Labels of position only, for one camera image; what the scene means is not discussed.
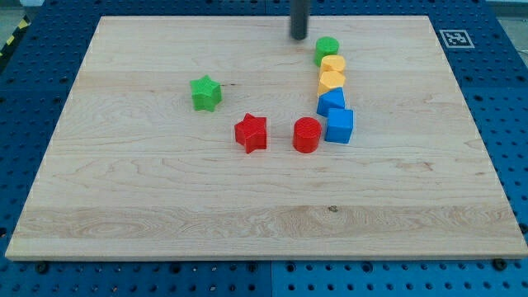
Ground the red star block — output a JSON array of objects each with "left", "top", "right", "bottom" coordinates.
[{"left": 234, "top": 113, "right": 267, "bottom": 153}]

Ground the red cylinder block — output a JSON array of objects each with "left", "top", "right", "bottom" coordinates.
[{"left": 292, "top": 117, "right": 322, "bottom": 153}]

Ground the green star block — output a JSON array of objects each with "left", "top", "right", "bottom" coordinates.
[{"left": 190, "top": 75, "right": 222, "bottom": 112}]

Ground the blue cube block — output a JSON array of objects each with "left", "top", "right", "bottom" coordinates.
[{"left": 324, "top": 108, "right": 354, "bottom": 144}]

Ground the blue triangle block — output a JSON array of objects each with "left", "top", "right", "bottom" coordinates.
[{"left": 316, "top": 87, "right": 346, "bottom": 117}]

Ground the yellow pentagon block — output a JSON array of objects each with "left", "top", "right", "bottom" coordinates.
[{"left": 317, "top": 71, "right": 346, "bottom": 96}]

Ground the yellow heart block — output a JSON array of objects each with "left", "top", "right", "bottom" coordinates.
[{"left": 319, "top": 54, "right": 347, "bottom": 75}]

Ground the green cylinder block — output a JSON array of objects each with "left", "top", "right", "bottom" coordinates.
[{"left": 313, "top": 36, "right": 340, "bottom": 67}]

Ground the light wooden board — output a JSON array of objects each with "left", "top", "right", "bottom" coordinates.
[{"left": 6, "top": 16, "right": 527, "bottom": 261}]

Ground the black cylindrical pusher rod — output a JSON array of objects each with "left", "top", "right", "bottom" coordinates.
[{"left": 290, "top": 0, "right": 310, "bottom": 40}]

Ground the white fiducial marker tag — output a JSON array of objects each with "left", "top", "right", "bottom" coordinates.
[{"left": 440, "top": 29, "right": 474, "bottom": 49}]

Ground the black bolt front left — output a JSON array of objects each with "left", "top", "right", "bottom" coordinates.
[{"left": 35, "top": 262, "right": 50, "bottom": 275}]

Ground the black bolt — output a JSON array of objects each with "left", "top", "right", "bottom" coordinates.
[
  {"left": 492, "top": 258, "right": 507, "bottom": 271},
  {"left": 35, "top": 262, "right": 50, "bottom": 275}
]

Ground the black bolt front right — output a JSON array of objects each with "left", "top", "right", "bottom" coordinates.
[{"left": 492, "top": 258, "right": 507, "bottom": 271}]

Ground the yellow black hazard tape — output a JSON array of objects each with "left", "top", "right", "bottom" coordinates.
[{"left": 1, "top": 15, "right": 31, "bottom": 59}]

